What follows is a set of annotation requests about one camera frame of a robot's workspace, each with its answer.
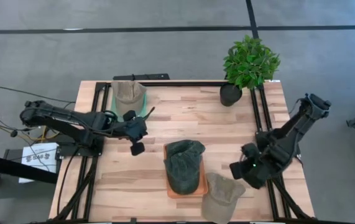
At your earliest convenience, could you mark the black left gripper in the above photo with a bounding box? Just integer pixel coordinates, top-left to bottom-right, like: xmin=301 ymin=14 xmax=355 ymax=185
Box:
xmin=122 ymin=110 xmax=149 ymax=157

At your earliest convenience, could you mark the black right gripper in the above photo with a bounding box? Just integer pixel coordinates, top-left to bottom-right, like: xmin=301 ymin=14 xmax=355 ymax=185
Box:
xmin=229 ymin=142 xmax=285 ymax=190

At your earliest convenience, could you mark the beige cap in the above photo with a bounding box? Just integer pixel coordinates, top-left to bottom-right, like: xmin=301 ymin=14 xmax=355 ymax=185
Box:
xmin=201 ymin=172 xmax=246 ymax=224
xmin=111 ymin=80 xmax=148 ymax=118

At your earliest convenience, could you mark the dark green cap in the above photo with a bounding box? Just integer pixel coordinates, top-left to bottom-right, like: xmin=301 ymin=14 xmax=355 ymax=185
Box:
xmin=165 ymin=139 xmax=206 ymax=166
xmin=164 ymin=155 xmax=203 ymax=195

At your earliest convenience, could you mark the teal plastic bin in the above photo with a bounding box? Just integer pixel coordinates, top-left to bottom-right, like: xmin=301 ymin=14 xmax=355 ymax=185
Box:
xmin=110 ymin=90 xmax=149 ymax=119

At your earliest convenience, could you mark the orange plastic tray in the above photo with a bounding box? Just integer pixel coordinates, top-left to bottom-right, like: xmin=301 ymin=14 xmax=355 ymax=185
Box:
xmin=164 ymin=142 xmax=209 ymax=199

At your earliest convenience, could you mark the white printed paper sheet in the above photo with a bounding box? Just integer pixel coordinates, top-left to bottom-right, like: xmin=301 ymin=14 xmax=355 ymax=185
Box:
xmin=18 ymin=142 xmax=60 ymax=184

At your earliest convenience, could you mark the potted green plant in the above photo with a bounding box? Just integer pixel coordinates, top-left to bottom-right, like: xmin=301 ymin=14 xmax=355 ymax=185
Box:
xmin=219 ymin=34 xmax=281 ymax=108

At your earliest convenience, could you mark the black desk beam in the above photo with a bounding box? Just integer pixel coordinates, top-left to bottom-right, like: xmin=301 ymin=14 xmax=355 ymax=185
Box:
xmin=0 ymin=151 xmax=59 ymax=185

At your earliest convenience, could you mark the black flat bar bracket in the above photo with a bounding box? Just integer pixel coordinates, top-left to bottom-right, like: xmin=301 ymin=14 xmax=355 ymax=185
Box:
xmin=113 ymin=73 xmax=171 ymax=82

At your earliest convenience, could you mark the black aluminium table frame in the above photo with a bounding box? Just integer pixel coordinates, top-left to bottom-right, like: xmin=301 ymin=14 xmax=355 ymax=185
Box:
xmin=52 ymin=81 xmax=316 ymax=224

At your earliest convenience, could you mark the yellow cable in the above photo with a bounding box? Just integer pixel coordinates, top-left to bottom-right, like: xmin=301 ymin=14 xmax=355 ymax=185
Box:
xmin=24 ymin=126 xmax=57 ymax=141

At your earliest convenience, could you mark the thin black floor cable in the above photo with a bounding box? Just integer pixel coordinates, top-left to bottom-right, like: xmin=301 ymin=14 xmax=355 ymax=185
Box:
xmin=0 ymin=86 xmax=76 ymax=103

